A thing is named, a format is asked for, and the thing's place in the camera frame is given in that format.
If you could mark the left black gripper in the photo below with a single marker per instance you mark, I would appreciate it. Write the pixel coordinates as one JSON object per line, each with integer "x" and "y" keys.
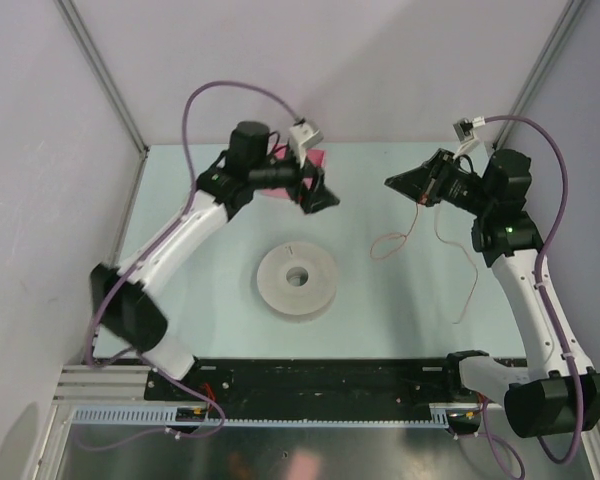
{"x": 299, "y": 192}

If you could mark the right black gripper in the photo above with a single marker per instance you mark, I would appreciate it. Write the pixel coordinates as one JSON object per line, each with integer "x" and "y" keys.
{"x": 424, "y": 183}

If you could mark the white plastic spool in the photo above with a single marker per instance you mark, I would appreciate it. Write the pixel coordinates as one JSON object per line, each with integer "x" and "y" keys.
{"x": 298, "y": 280}

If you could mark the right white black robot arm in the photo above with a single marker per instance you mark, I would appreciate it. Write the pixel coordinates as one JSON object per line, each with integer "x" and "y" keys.
{"x": 558, "y": 389}

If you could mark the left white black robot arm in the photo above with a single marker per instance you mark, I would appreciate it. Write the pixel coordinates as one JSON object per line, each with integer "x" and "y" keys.
{"x": 123, "y": 296}

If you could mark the pink plastic box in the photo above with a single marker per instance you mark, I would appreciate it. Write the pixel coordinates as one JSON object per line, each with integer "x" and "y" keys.
{"x": 315, "y": 156}

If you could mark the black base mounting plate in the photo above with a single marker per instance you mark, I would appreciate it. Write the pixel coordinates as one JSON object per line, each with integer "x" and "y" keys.
{"x": 227, "y": 377}

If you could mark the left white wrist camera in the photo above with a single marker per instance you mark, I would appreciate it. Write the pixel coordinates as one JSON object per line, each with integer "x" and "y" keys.
{"x": 303, "y": 136}

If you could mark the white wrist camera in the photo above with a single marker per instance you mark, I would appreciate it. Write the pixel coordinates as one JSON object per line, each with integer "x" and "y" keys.
{"x": 303, "y": 136}
{"x": 465, "y": 130}

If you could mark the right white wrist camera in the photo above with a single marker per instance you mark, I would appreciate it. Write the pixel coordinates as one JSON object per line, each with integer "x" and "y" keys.
{"x": 465, "y": 130}

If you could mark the right aluminium corner post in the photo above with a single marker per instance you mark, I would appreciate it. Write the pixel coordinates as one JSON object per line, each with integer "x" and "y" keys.
{"x": 557, "y": 40}

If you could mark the aluminium corner post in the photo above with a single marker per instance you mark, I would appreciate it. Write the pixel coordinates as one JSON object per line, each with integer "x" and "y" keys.
{"x": 557, "y": 40}
{"x": 95, "y": 61}

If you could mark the grey slotted cable duct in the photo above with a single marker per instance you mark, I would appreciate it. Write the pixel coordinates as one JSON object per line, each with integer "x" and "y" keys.
{"x": 172, "y": 416}

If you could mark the aluminium frame rail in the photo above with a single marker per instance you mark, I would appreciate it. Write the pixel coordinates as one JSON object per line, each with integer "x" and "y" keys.
{"x": 82, "y": 385}

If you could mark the left aluminium corner post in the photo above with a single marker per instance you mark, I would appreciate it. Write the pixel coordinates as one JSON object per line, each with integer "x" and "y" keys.
{"x": 95, "y": 61}

